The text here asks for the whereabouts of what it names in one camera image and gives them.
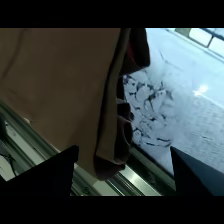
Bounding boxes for black cable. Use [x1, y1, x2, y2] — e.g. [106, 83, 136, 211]
[0, 151, 18, 178]

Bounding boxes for silver frame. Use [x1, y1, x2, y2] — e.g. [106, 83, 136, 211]
[0, 99, 177, 197]

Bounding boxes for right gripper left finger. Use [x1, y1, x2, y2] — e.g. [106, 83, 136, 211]
[0, 144, 80, 197]

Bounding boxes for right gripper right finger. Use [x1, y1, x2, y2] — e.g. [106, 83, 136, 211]
[169, 146, 224, 197]

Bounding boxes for beige pants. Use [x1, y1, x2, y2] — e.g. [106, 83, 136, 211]
[0, 28, 151, 181]

